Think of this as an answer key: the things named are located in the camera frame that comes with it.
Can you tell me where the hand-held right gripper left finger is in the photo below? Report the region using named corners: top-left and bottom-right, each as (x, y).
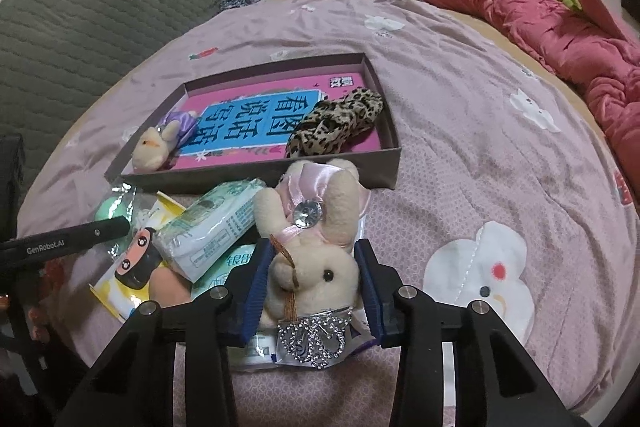
top-left (55, 239), bottom-right (276, 427)

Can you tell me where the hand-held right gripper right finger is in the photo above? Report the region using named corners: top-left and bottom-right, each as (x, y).
top-left (352, 237), bottom-right (591, 427)

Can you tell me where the yellow cartoon face packet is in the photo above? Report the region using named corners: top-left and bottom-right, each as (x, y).
top-left (90, 192), bottom-right (186, 323)

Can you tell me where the leopard print scrunchie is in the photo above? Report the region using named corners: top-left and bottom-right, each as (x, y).
top-left (284, 88), bottom-right (385, 158)

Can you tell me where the dark floral cloth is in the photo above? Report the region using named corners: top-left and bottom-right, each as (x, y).
top-left (220, 0), bottom-right (273, 12)

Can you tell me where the orange makeup sponge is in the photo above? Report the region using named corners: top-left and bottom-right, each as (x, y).
top-left (147, 269), bottom-right (196, 308)

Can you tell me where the grey quilted headboard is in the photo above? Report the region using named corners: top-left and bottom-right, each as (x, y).
top-left (0, 0), bottom-right (256, 188)

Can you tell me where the shallow brown cardboard box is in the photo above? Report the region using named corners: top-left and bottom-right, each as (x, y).
top-left (104, 52), bottom-right (402, 195)

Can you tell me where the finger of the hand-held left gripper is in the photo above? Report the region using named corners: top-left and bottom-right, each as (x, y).
top-left (0, 216), bottom-right (132, 265)

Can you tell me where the pink quilt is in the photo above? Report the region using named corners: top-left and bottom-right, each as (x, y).
top-left (417, 0), bottom-right (640, 188)

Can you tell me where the plush bunny with pink dress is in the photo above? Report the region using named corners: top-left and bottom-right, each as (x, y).
top-left (252, 158), bottom-right (372, 370)

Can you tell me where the pink printed bed sheet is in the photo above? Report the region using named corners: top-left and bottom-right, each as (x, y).
top-left (15, 0), bottom-right (640, 413)

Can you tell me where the green sponge in plastic bag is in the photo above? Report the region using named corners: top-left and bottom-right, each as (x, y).
top-left (95, 184), bottom-right (138, 233)

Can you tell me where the plush bunny with purple dress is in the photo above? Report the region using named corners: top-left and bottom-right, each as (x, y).
top-left (131, 109), bottom-right (200, 172)

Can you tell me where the green white tissue pack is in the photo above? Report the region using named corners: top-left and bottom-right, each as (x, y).
top-left (192, 242), bottom-right (261, 303)
top-left (152, 179), bottom-right (268, 283)

